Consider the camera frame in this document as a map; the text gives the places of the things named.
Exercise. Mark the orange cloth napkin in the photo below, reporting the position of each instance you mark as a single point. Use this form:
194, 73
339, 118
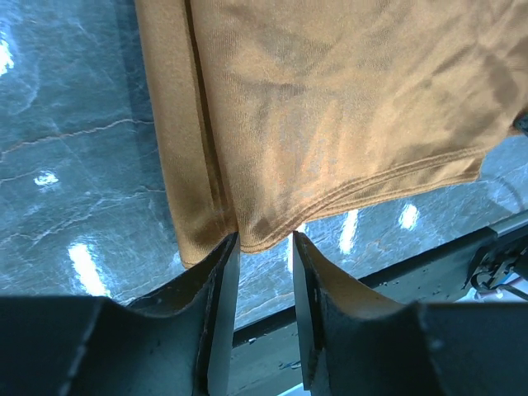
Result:
271, 114

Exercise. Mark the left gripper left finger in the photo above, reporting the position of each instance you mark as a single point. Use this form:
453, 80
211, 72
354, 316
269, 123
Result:
175, 340

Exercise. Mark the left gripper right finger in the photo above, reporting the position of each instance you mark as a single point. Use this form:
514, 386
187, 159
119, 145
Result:
353, 340

